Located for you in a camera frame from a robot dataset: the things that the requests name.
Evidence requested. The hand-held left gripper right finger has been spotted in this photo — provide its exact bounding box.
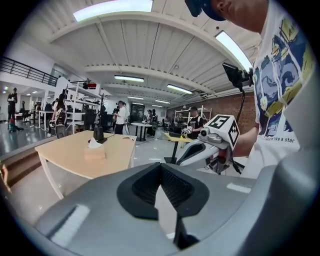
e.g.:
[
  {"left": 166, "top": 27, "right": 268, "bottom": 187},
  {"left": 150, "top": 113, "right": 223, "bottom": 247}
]
[{"left": 159, "top": 161, "right": 256, "bottom": 256}]

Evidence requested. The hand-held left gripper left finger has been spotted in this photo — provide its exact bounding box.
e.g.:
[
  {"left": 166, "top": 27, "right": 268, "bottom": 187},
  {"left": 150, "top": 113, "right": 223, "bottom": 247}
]
[{"left": 32, "top": 161, "right": 181, "bottom": 256}]

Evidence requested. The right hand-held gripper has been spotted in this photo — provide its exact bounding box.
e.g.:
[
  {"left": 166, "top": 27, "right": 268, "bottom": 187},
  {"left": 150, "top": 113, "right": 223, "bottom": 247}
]
[{"left": 174, "top": 114, "right": 245, "bottom": 176}]

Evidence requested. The beige tissue box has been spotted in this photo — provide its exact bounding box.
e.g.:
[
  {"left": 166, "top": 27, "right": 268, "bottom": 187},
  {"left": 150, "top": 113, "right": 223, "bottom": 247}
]
[{"left": 83, "top": 144, "right": 107, "bottom": 161}]

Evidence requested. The white tissue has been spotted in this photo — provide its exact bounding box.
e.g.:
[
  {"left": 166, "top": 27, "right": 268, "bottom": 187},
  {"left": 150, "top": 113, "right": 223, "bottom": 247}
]
[{"left": 87, "top": 136, "right": 103, "bottom": 150}]

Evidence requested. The person's right forearm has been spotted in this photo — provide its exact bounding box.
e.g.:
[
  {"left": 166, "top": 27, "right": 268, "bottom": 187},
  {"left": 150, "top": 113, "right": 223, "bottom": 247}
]
[{"left": 234, "top": 126, "right": 260, "bottom": 159}]

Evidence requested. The person's right hand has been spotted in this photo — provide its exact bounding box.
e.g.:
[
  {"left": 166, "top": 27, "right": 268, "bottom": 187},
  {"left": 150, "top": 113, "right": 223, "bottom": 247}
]
[{"left": 219, "top": 147, "right": 234, "bottom": 163}]

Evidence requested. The yellow table black leg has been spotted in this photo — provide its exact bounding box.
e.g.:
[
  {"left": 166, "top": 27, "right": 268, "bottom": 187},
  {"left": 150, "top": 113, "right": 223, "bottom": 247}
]
[{"left": 163, "top": 131, "right": 195, "bottom": 164}]

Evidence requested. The white metal shelf unit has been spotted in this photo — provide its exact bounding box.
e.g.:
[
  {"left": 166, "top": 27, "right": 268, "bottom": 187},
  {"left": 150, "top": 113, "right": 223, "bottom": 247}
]
[
  {"left": 174, "top": 105, "right": 214, "bottom": 126},
  {"left": 65, "top": 80, "right": 101, "bottom": 134}
]

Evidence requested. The beige wooden table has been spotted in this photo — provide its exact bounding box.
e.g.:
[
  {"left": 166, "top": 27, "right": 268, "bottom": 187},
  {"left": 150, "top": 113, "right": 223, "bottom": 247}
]
[{"left": 34, "top": 129, "right": 138, "bottom": 200}]

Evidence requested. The round white table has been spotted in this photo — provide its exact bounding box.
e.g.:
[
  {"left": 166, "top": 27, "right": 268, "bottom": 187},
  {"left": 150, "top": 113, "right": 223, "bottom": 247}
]
[{"left": 129, "top": 121, "right": 153, "bottom": 142}]

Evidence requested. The black stand device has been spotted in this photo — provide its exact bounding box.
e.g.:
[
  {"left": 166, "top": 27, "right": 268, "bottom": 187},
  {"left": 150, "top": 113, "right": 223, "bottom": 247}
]
[{"left": 92, "top": 125, "right": 115, "bottom": 145}]

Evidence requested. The long ceiling light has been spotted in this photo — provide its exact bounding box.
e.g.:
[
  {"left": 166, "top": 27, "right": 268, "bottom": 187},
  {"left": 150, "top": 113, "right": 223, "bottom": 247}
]
[
  {"left": 114, "top": 74, "right": 145, "bottom": 84},
  {"left": 72, "top": 0, "right": 154, "bottom": 22},
  {"left": 215, "top": 30, "right": 254, "bottom": 73},
  {"left": 166, "top": 83, "right": 194, "bottom": 95}
]

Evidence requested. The black coat rack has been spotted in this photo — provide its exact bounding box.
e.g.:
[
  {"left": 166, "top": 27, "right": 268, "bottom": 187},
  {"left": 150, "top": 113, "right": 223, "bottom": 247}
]
[{"left": 97, "top": 92, "right": 108, "bottom": 131}]

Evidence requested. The white desk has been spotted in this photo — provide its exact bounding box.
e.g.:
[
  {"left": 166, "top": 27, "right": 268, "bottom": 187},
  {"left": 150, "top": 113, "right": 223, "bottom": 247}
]
[{"left": 30, "top": 109, "right": 55, "bottom": 132}]

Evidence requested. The person's white printed t-shirt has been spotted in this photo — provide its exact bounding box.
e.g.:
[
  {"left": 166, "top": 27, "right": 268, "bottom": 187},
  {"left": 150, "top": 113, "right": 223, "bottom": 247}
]
[{"left": 242, "top": 0, "right": 318, "bottom": 180}]

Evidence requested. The black office chair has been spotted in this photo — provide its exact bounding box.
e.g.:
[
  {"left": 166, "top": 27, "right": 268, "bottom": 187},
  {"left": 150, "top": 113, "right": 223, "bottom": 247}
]
[{"left": 20, "top": 100, "right": 32, "bottom": 126}]

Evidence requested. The black metal railing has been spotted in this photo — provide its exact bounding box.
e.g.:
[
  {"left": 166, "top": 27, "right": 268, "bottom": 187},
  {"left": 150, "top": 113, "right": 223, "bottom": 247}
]
[{"left": 0, "top": 56, "right": 59, "bottom": 88}]

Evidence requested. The person's head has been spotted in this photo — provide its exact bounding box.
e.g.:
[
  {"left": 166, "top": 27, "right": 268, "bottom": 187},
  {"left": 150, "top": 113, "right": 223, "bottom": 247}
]
[{"left": 209, "top": 0, "right": 270, "bottom": 35}]

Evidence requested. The black gooseneck cable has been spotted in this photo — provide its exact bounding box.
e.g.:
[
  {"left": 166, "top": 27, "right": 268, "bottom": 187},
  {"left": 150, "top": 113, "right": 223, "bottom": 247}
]
[{"left": 234, "top": 86, "right": 248, "bottom": 126}]

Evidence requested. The black screen on clamp mount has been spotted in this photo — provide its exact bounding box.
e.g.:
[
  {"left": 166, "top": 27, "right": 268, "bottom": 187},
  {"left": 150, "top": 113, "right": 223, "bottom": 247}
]
[{"left": 222, "top": 62, "right": 255, "bottom": 89}]

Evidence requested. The dark blue head-mounted camera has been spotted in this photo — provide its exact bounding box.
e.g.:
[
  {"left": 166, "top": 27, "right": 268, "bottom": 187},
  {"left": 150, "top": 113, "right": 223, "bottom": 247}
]
[{"left": 184, "top": 0, "right": 227, "bottom": 22}]

